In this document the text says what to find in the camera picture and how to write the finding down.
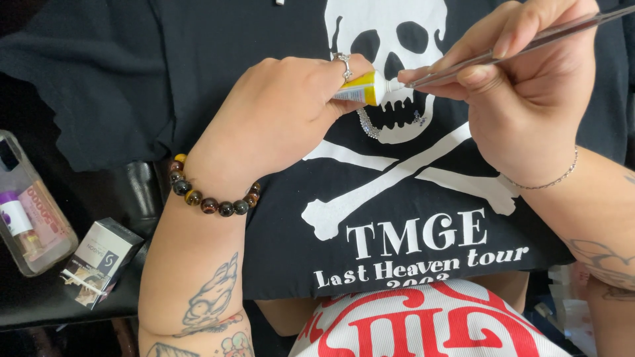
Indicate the person's right hand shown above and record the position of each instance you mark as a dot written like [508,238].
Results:
[531,124]

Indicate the person's left hand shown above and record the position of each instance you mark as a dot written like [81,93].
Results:
[268,119]

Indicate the silver metal tweezers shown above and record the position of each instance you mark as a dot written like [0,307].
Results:
[545,37]

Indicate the yellow white glue tube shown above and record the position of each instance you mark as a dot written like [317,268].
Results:
[364,89]

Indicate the row of clear rhinestones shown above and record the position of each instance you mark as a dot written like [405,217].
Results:
[369,128]

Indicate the small rhinestone cluster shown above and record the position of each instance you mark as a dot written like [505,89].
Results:
[419,119]

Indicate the black skull print t-shirt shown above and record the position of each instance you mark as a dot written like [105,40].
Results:
[149,74]

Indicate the person's right leg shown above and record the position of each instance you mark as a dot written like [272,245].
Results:
[506,290]

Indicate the person's leg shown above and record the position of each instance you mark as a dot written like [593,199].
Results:
[280,317]
[506,290]

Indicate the clear plastic packets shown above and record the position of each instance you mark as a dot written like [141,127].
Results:
[570,307]

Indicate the person's left leg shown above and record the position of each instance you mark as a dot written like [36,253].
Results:
[280,317]

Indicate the white grey cigarette box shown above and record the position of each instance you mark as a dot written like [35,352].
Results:
[99,258]

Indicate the pink banknote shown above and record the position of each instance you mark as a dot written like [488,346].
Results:
[47,218]

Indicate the phone in clear case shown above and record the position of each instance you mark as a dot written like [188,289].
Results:
[47,250]

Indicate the small purple cap bottle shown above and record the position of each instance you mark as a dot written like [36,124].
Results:
[14,217]

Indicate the black leather bench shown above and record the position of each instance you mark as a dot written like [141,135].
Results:
[39,302]

